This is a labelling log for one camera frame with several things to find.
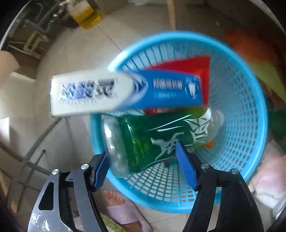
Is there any green plastic bottle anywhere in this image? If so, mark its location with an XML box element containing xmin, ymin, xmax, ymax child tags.
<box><xmin>101</xmin><ymin>107</ymin><xmax>225</xmax><ymax>178</ymax></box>

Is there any blue white toothpaste box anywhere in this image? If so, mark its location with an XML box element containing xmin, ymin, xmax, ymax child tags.
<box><xmin>50</xmin><ymin>69</ymin><xmax>208</xmax><ymax>117</ymax></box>

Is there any red snack bag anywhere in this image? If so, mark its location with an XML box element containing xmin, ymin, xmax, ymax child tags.
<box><xmin>144</xmin><ymin>56</ymin><xmax>210</xmax><ymax>110</ymax></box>

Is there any pink slipper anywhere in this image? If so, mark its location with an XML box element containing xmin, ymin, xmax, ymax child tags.
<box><xmin>107</xmin><ymin>200</ymin><xmax>153</xmax><ymax>231</ymax></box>

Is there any blue plastic basket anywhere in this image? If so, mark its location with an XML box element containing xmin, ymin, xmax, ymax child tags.
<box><xmin>89</xmin><ymin>31</ymin><xmax>269</xmax><ymax>214</ymax></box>

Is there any cooking oil bottle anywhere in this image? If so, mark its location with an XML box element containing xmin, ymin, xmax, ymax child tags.
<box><xmin>60</xmin><ymin>0</ymin><xmax>102</xmax><ymax>29</ymax></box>

